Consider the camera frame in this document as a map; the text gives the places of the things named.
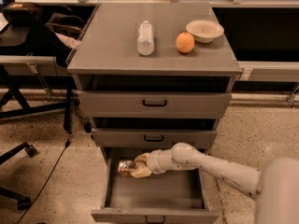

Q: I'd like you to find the dark backpack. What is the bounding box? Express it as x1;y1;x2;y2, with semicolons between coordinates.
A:
46;12;85;49

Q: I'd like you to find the grey drawer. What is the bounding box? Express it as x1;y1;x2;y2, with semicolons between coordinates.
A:
91;148;218;224
78;91;232;119
92;129;217;149

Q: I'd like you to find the black desk with legs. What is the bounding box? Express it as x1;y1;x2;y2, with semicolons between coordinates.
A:
0;24;75;131

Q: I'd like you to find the black floor cable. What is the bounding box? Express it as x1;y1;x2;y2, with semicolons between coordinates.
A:
14;133;72;224

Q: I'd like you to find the grey top drawer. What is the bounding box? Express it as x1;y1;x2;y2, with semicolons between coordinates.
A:
78;91;232;119

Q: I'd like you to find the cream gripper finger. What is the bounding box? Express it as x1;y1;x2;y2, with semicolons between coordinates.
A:
131;167;152;178
135;153;150;163

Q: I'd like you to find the black office chair base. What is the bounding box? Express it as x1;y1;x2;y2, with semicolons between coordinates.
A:
0;141;39;211

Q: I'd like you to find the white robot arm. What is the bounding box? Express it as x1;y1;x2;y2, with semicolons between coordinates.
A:
131;143;299;224

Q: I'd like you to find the orange drink can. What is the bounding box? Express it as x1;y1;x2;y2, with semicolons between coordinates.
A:
118;161;136;175

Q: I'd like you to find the grey bottom drawer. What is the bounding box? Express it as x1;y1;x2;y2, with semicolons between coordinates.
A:
91;148;218;224

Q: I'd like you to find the dark bag on desk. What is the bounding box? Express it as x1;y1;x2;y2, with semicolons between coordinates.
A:
2;3;44;25

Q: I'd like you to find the orange fruit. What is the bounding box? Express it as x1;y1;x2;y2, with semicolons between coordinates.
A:
176;32;194;53

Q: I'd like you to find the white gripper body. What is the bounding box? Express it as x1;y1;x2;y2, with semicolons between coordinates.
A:
146;149;164;175

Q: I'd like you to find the clear plastic water bottle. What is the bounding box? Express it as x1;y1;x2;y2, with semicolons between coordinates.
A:
137;21;154;56

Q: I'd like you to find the white bowl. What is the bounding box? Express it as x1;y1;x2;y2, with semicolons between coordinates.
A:
186;20;224;44

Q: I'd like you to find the grey middle drawer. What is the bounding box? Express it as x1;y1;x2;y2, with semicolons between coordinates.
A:
92;129;217;149

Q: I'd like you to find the grey drawer cabinet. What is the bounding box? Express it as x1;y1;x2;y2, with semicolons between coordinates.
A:
66;2;243;224

